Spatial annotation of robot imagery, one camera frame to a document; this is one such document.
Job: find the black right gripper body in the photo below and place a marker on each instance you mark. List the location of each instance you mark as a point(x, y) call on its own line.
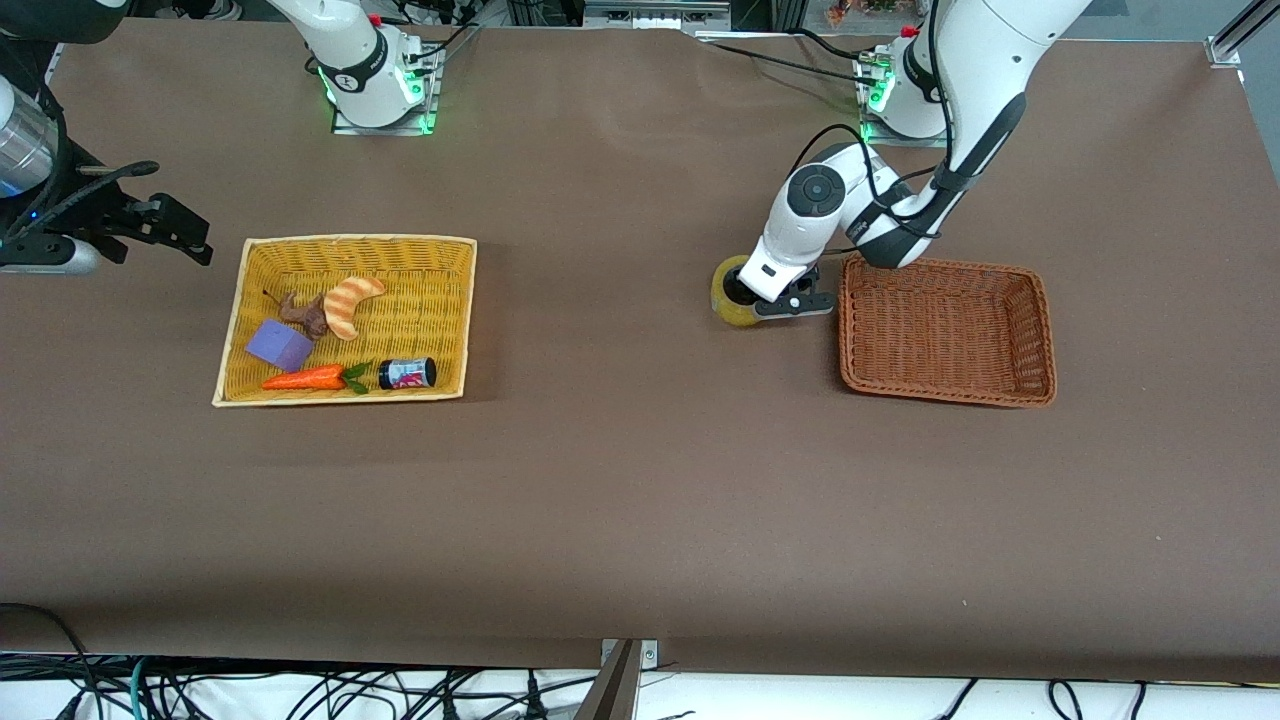
point(98, 216)

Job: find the yellow tape roll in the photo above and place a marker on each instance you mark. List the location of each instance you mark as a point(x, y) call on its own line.
point(735, 315)

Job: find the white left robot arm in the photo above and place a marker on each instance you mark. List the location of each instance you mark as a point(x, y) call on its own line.
point(800, 245)

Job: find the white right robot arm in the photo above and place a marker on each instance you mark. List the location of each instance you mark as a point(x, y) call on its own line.
point(360, 60)

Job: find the purple foam cube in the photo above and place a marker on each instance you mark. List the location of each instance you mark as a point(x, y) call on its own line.
point(280, 345)

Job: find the brown root toy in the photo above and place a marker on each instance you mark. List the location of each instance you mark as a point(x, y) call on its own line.
point(312, 318)

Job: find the brown wicker basket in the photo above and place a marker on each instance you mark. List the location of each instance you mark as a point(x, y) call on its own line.
point(945, 325)

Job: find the toy croissant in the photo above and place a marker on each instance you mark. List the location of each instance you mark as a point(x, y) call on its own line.
point(345, 305)

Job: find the orange toy carrot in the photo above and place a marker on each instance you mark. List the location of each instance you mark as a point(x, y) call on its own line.
point(305, 379)

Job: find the yellow wicker basket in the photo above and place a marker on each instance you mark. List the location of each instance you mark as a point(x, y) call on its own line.
point(420, 300)

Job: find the small jar with black lid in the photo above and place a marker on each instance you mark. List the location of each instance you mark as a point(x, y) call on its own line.
point(408, 374)

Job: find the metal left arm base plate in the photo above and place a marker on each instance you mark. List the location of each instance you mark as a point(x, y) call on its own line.
point(875, 130)

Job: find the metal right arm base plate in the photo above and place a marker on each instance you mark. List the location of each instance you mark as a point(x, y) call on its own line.
point(420, 120)

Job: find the grey metal equipment frame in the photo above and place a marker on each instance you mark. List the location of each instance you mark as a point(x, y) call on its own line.
point(650, 12)

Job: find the metal table edge bracket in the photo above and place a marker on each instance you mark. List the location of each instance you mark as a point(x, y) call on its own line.
point(612, 690)

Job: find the aluminium frame rail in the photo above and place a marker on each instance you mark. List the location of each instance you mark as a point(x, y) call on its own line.
point(1225, 50)

